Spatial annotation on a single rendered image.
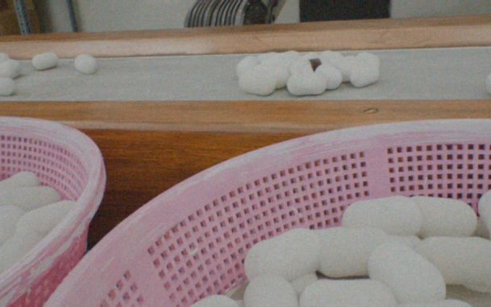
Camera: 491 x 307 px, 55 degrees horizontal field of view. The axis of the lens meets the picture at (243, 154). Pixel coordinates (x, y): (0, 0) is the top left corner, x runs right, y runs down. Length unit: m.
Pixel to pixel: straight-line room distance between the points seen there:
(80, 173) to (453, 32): 0.48
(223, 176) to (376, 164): 0.08
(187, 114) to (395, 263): 0.16
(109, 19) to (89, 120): 2.69
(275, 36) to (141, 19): 2.28
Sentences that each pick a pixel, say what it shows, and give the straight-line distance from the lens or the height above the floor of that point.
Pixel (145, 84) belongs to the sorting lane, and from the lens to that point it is 0.50.
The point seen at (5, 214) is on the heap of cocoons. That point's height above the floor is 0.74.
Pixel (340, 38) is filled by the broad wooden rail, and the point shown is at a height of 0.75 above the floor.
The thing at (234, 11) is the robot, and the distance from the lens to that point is 0.86.
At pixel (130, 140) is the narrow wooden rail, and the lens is 0.29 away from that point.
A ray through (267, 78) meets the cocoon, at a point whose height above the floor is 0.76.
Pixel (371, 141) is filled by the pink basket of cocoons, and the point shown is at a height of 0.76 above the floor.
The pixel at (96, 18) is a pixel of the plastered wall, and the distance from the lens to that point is 3.03.
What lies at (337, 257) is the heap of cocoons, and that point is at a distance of 0.19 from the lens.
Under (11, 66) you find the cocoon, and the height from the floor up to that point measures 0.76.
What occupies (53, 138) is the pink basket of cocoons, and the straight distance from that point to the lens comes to 0.28.
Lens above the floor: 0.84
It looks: 22 degrees down
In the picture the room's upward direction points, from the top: 4 degrees counter-clockwise
